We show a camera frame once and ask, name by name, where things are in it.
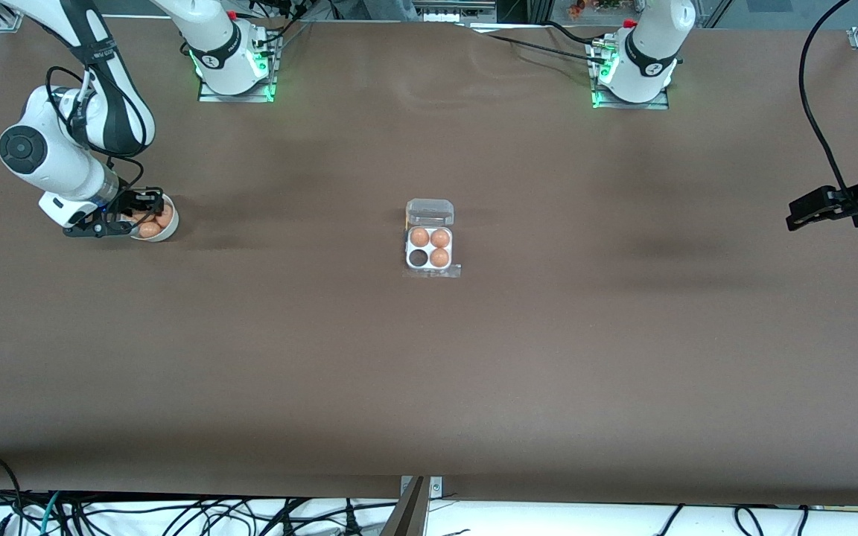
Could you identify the dark metal bar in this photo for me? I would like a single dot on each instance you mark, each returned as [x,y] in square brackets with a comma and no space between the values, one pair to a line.
[408,517]

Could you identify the orange items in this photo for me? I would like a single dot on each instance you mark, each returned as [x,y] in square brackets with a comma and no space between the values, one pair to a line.
[578,7]

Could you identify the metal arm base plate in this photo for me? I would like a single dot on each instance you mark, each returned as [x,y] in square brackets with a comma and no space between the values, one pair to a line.
[209,96]
[660,105]

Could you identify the clear plastic egg box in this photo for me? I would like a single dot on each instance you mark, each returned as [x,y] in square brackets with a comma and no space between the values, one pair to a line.
[429,212]

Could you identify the white round bowl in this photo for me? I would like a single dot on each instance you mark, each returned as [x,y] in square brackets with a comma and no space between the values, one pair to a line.
[164,235]

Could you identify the grey equipment box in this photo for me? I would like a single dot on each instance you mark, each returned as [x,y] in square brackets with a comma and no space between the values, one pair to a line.
[455,9]

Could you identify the brown egg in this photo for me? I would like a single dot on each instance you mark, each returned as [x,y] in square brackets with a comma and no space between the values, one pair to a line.
[419,237]
[144,217]
[150,231]
[439,257]
[440,238]
[166,217]

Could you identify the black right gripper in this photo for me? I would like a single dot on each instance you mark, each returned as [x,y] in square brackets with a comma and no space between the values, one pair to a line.
[129,201]

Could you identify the clear tape strip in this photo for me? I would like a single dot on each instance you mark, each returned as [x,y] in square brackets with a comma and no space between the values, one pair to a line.
[453,272]

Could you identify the small metal bracket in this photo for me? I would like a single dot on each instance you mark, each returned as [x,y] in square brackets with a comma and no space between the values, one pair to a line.
[436,487]

